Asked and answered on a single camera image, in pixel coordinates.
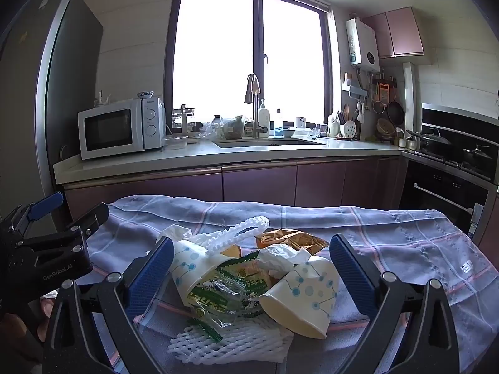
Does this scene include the kitchen window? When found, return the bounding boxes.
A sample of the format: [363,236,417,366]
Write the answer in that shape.
[164,0,344,125]

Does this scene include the silver refrigerator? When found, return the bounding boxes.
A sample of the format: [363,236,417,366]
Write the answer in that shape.
[0,0,104,238]

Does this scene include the purple base cabinets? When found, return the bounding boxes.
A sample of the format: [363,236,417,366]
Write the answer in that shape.
[62,156,406,213]

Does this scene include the dotted paper cup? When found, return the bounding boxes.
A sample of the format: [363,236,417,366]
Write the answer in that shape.
[259,255,340,339]
[169,239,227,308]

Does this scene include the clear plastic bag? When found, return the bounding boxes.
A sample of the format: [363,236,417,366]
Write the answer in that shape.
[201,116,246,141]

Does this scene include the blue checked cloth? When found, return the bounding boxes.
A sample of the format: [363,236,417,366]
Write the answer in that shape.
[84,195,496,374]

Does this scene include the steel faucet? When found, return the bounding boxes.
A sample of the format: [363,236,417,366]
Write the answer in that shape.
[244,73,269,139]

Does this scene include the white tissue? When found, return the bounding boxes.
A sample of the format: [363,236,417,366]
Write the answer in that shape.
[257,243,312,277]

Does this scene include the green snack wrapper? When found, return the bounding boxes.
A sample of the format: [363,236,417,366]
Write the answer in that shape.
[185,251,274,343]

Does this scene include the white pump bottle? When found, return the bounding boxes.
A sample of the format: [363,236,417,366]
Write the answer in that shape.
[257,98,271,138]

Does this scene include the black pot with lid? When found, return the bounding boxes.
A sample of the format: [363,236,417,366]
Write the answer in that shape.
[407,128,464,160]

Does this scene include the black range hood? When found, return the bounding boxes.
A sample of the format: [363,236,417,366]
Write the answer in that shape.
[420,102,499,156]

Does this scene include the black built-in oven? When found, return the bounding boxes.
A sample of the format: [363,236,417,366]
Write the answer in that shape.
[400,160,496,242]

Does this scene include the pink wall cabinet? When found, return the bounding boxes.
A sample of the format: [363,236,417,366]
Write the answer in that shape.
[362,7,425,59]

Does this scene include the white utensil holder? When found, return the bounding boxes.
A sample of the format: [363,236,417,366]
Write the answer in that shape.
[328,103,351,138]

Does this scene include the white kitchen countertop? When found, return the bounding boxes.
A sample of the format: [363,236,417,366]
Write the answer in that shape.
[52,136,406,185]

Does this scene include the gas stove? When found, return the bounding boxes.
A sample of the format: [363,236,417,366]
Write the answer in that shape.
[403,148,499,183]

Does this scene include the white microwave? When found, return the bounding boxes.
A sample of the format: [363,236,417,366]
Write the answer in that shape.
[78,97,166,160]

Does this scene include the clear food container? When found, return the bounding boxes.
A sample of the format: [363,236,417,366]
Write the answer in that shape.
[162,134,189,151]

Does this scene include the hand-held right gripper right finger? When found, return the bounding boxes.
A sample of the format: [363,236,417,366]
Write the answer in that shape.
[329,234,461,374]

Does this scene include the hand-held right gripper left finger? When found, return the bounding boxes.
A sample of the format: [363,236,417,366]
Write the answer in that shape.
[42,237,175,374]

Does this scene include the dark pan with lid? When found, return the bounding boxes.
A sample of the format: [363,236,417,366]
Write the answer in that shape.
[462,144,494,168]

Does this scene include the white foam fruit net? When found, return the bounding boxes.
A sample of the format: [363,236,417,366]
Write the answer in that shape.
[167,317,295,365]
[203,215,270,258]

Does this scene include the gold foil wrapper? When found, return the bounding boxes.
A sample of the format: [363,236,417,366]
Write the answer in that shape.
[255,229,330,254]

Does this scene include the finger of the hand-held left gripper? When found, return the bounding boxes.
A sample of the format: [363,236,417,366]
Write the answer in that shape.
[8,192,64,238]
[68,203,110,236]

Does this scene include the white water heater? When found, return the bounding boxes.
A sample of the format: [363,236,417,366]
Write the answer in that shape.
[346,17,380,73]

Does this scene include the grey wall rack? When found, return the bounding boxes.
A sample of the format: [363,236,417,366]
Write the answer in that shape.
[342,72,368,99]

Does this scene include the kitchen sink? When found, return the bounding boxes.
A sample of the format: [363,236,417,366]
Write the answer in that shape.
[214,136,326,149]

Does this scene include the hanging frying pan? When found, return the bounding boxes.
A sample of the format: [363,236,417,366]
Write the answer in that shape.
[387,101,405,123]

